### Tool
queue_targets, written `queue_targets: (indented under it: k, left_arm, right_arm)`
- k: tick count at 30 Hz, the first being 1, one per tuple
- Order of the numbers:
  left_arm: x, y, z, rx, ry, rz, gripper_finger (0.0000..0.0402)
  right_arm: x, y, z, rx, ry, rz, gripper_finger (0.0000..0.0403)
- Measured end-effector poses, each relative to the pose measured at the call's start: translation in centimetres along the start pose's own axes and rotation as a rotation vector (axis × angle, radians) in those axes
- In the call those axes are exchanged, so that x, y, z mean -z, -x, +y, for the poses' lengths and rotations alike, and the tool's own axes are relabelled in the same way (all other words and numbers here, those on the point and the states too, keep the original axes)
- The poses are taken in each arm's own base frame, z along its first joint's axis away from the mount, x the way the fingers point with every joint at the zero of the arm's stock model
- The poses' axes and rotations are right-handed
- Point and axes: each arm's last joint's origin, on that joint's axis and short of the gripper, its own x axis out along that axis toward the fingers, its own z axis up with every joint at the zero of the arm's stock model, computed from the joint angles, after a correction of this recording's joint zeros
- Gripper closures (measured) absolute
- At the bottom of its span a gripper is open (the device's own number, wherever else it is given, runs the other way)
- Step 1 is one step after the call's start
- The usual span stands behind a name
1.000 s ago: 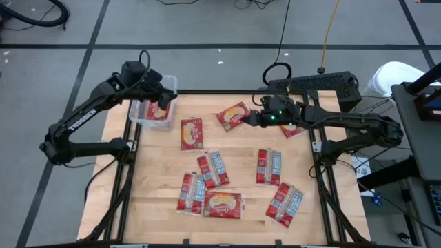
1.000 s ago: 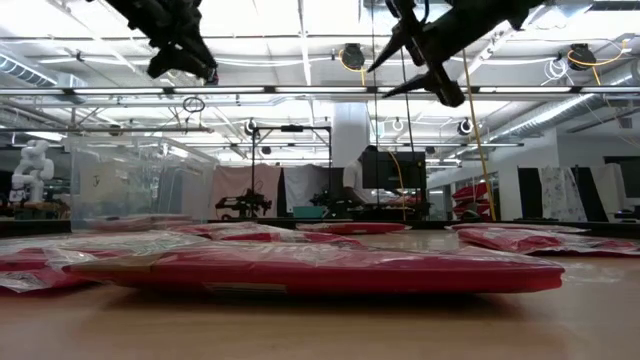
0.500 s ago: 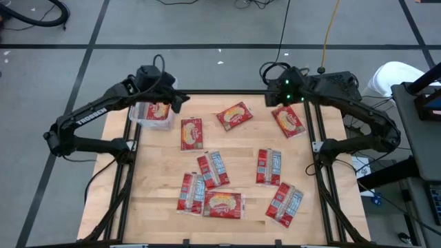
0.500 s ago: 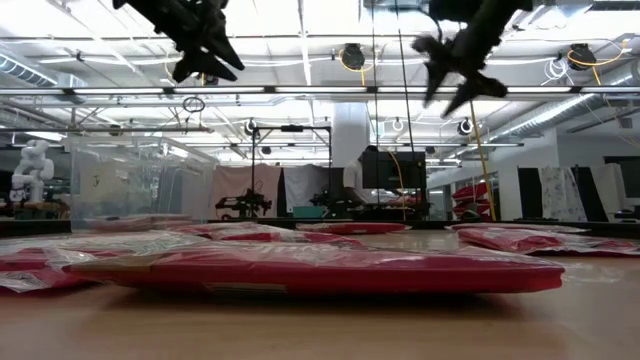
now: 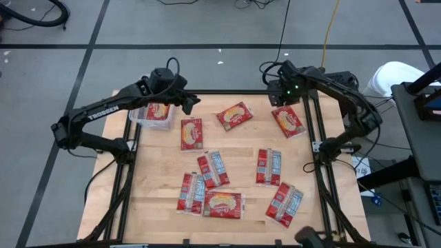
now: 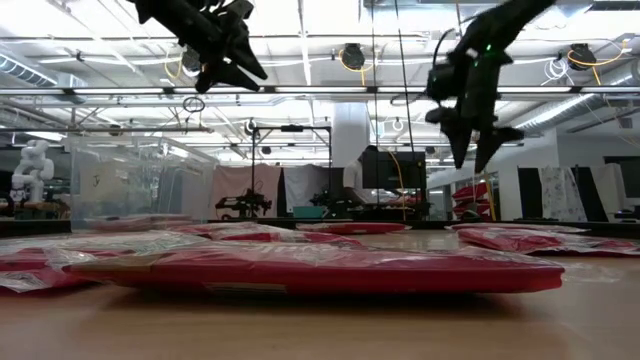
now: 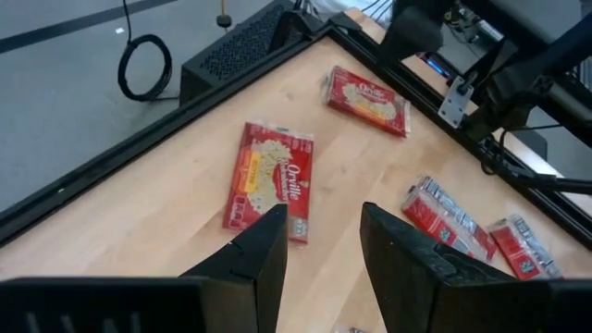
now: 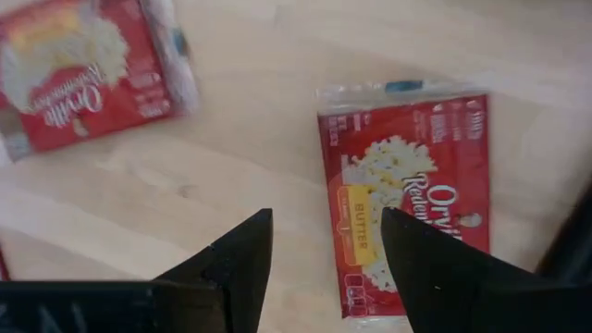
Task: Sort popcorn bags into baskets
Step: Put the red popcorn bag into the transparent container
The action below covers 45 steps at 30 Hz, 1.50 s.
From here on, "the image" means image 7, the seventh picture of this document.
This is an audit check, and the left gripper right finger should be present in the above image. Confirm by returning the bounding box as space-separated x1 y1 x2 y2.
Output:
361 202 551 333

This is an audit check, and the yellow hanging cable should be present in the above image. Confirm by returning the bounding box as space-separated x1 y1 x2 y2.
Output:
216 0 232 30

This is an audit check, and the black metal table frame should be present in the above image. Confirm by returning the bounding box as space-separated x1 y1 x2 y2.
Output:
0 22 592 251

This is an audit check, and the black cable with coil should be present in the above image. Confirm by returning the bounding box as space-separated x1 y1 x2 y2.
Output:
117 0 174 103

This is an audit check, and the silver mounting bracket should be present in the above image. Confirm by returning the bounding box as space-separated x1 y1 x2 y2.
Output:
437 75 476 130

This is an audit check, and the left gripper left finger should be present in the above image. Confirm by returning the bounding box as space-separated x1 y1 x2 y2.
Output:
179 203 290 333

